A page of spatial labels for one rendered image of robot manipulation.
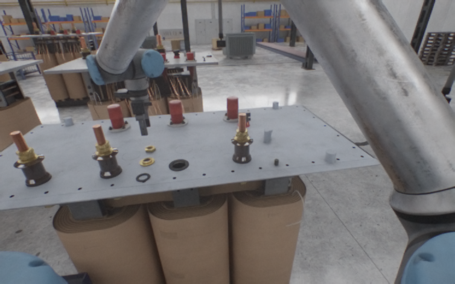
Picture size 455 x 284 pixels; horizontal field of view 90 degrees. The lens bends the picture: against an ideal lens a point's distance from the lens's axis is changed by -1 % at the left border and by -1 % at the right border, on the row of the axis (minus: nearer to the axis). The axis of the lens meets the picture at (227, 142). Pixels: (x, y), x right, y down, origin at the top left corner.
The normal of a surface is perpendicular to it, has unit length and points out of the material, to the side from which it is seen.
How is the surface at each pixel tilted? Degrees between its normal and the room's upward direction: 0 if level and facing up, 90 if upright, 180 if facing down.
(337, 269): 0
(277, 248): 90
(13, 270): 5
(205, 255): 90
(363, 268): 0
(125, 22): 119
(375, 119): 97
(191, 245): 90
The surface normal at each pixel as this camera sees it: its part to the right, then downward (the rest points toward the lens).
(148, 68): 0.78, 0.28
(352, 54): -0.62, 0.30
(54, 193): -0.02, -0.88
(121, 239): 0.57, 0.37
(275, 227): 0.16, 0.46
